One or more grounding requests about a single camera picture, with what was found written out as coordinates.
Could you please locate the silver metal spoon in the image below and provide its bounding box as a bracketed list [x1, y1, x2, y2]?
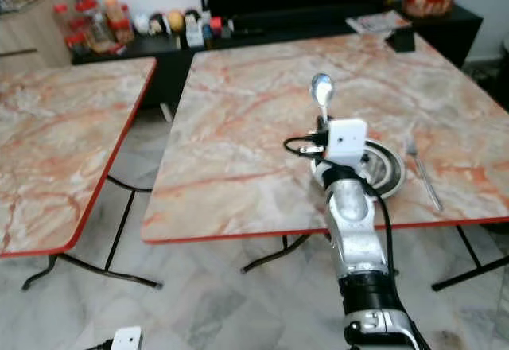
[310, 72, 336, 126]

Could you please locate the round steel bowl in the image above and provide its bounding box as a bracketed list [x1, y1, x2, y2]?
[309, 138, 407, 200]

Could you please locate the silver metal fork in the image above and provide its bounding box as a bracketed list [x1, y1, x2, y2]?
[403, 136, 445, 212]

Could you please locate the small black box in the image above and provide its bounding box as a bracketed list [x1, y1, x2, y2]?
[387, 29, 418, 53]

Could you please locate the printed magazine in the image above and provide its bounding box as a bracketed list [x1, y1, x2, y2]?
[345, 10, 413, 35]

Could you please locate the black and white figurine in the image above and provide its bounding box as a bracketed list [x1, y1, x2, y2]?
[184, 9, 206, 48]

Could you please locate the black television console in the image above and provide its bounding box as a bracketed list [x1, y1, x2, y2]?
[72, 2, 485, 114]

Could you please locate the yellow round figurine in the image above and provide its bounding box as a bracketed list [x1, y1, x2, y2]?
[166, 9, 186, 33]

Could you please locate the small dark figurine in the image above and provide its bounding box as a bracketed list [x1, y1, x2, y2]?
[149, 13, 168, 37]

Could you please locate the light wooden cabinet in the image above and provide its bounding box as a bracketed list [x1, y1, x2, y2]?
[0, 0, 82, 78]

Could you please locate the small white figurine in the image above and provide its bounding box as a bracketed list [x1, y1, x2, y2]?
[133, 13, 151, 37]

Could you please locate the orange filled jar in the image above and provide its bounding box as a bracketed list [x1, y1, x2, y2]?
[102, 0, 134, 46]

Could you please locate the small red capped bottle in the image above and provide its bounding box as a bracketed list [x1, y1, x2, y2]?
[51, 3, 74, 50]

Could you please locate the tall red capped bottle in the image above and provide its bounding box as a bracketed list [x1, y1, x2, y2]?
[74, 0, 103, 50]

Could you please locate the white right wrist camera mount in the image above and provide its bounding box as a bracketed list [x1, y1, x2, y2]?
[325, 119, 370, 163]

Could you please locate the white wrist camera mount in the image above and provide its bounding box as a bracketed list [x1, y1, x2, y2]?
[325, 119, 370, 163]
[111, 326, 143, 350]

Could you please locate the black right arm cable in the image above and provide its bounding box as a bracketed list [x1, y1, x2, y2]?
[283, 134, 396, 281]

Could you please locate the black metal table leg frame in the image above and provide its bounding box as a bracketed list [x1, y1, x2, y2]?
[240, 223, 509, 293]
[21, 175, 165, 292]

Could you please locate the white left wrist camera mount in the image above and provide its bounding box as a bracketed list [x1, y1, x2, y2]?
[111, 326, 143, 350]

